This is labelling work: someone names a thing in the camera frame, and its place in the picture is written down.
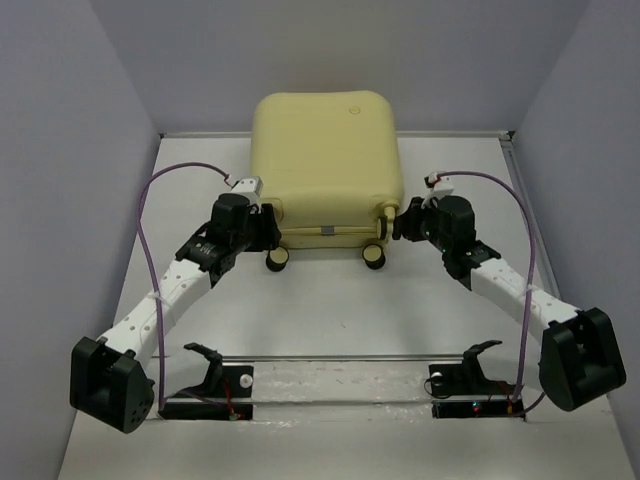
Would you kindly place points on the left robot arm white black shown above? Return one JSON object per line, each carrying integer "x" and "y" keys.
{"x": 124, "y": 373}

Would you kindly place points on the white front cover board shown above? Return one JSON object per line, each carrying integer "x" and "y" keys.
{"x": 332, "y": 420}

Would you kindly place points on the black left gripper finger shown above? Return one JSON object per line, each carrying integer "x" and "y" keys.
{"x": 267, "y": 237}
{"x": 267, "y": 219}

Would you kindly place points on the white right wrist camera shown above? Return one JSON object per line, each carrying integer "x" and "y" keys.
{"x": 438, "y": 186}

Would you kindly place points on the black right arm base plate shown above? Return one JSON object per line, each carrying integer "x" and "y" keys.
{"x": 458, "y": 394}

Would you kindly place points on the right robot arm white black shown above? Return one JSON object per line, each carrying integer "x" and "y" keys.
{"x": 579, "y": 360}

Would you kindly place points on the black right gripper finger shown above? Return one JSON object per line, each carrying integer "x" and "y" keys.
{"x": 413, "y": 213}
{"x": 405, "y": 231}

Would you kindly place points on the yellow hard-shell suitcase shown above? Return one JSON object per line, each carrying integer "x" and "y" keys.
{"x": 331, "y": 169}

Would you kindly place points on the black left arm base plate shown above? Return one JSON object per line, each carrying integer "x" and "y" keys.
{"x": 226, "y": 399}

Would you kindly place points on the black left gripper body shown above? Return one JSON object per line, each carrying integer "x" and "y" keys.
{"x": 248, "y": 240}

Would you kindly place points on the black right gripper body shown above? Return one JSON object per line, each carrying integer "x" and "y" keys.
{"x": 426, "y": 228}

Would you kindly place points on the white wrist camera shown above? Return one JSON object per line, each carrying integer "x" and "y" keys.
{"x": 438, "y": 186}
{"x": 249, "y": 187}

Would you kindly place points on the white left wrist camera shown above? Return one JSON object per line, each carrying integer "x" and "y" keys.
{"x": 249, "y": 187}

